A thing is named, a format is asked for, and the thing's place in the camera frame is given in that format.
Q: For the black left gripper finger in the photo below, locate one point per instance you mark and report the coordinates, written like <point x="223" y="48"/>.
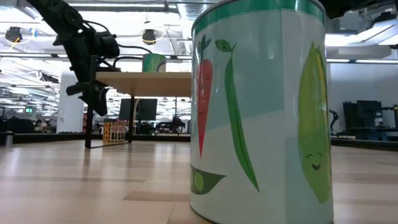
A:
<point x="85" y="101"/>
<point x="101" y="104"/>

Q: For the green can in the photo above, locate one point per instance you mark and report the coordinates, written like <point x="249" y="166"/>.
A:
<point x="152" y="63"/>

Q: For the white can with vegetable print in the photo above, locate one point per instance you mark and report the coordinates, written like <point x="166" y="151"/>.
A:
<point x="264" y="124"/>

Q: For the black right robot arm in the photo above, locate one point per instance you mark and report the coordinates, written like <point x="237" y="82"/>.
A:
<point x="348" y="7"/>

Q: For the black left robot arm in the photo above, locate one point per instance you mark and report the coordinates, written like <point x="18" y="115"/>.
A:
<point x="56" y="15"/>

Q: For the black background robot arm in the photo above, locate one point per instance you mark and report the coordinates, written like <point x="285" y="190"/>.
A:
<point x="333" y="119"/>

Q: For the wooden shelf with black legs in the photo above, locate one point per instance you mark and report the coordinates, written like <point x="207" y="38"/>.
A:
<point x="143" y="83"/>

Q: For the white column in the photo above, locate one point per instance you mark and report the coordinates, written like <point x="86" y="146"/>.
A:
<point x="70" y="118"/>

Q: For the black monitor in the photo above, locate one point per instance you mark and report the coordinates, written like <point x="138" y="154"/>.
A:
<point x="144" y="109"/>

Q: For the black ceiling device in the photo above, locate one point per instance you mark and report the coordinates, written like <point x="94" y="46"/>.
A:
<point x="149" y="36"/>
<point x="13" y="34"/>

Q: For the silver cylinder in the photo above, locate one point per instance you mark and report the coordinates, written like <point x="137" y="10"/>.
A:
<point x="9" y="139"/>

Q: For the black equipment rack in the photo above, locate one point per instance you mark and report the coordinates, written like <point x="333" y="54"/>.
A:
<point x="367" y="110"/>

